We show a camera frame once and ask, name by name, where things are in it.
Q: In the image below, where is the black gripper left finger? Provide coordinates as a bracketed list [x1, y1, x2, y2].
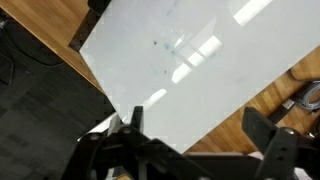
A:
[130, 106, 144, 132]

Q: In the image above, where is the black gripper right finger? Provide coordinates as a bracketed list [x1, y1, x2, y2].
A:
[242, 107, 278, 154]

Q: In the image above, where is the white whiteboard panel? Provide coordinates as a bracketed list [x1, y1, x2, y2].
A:
[80, 0, 320, 152]

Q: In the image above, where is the small dark wooden stand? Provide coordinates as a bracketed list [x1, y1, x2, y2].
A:
[68, 0, 112, 52]

